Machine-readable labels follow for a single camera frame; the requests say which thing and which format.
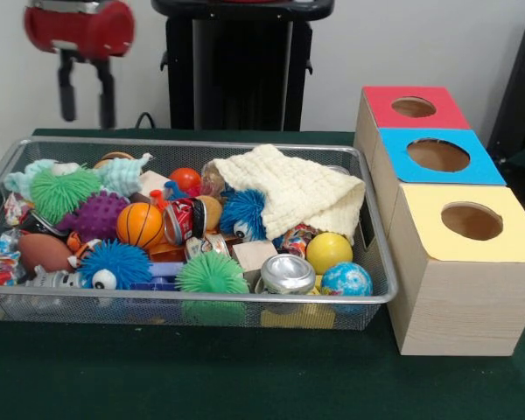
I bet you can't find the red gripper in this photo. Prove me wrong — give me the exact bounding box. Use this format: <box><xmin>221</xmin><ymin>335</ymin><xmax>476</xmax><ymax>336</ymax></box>
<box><xmin>24</xmin><ymin>0</ymin><xmax>137</xmax><ymax>129</ymax></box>

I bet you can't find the green spiky ball with eyes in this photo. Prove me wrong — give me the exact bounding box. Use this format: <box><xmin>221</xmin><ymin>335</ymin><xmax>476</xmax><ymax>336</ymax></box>
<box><xmin>29</xmin><ymin>165</ymin><xmax>102</xmax><ymax>224</ymax></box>

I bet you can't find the purple spiky ball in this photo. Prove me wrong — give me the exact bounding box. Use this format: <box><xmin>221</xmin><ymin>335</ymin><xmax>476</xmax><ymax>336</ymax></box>
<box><xmin>56</xmin><ymin>191</ymin><xmax>130</xmax><ymax>242</ymax></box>

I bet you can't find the orange basketball toy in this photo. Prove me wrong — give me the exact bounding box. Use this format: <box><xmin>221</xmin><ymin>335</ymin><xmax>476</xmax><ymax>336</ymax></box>
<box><xmin>115</xmin><ymin>202</ymin><xmax>165</xmax><ymax>249</ymax></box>

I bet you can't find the brown football toy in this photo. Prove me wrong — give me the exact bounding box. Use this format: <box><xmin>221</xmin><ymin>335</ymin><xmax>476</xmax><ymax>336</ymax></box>
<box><xmin>17</xmin><ymin>232</ymin><xmax>75</xmax><ymax>273</ymax></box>

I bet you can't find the blue spiky ball with eye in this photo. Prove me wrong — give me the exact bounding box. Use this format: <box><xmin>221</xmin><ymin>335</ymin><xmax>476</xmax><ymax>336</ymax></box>
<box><xmin>77</xmin><ymin>239</ymin><xmax>153</xmax><ymax>291</ymax></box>

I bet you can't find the cream waffle cloth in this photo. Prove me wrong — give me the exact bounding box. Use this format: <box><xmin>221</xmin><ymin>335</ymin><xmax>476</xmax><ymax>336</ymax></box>
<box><xmin>212</xmin><ymin>143</ymin><xmax>367</xmax><ymax>245</ymax></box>

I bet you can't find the crushed silver can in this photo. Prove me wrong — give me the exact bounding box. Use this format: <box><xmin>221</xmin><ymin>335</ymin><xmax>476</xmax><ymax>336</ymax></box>
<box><xmin>260</xmin><ymin>254</ymin><xmax>317</xmax><ymax>295</ymax></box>

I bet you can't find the yellow ball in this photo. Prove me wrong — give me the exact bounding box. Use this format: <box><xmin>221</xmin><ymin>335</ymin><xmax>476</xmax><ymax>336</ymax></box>
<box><xmin>305</xmin><ymin>232</ymin><xmax>354</xmax><ymax>276</ymax></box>

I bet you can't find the dark green tablecloth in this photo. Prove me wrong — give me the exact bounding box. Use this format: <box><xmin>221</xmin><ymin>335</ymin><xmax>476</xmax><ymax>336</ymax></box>
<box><xmin>0</xmin><ymin>127</ymin><xmax>525</xmax><ymax>420</ymax></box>

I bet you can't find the blue globe ball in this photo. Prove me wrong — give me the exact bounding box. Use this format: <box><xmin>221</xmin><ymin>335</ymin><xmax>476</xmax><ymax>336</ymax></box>
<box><xmin>320</xmin><ymin>262</ymin><xmax>374</xmax><ymax>298</ymax></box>

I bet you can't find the black panel on stand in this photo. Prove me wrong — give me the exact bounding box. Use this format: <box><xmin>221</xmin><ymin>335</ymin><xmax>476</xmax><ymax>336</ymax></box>
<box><xmin>485</xmin><ymin>6</ymin><xmax>525</xmax><ymax>152</ymax></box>

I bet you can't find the black looped cable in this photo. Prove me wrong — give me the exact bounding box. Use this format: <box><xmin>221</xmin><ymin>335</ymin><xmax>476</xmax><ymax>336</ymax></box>
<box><xmin>134</xmin><ymin>111</ymin><xmax>158</xmax><ymax>130</ymax></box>

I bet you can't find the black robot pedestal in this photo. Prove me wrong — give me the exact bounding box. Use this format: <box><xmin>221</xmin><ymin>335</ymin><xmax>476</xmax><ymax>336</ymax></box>
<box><xmin>150</xmin><ymin>0</ymin><xmax>336</xmax><ymax>131</ymax></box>

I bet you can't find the shallow wire mesh bin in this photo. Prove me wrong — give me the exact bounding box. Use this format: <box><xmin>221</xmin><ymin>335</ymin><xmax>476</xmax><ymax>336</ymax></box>
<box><xmin>0</xmin><ymin>135</ymin><xmax>398</xmax><ymax>332</ymax></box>

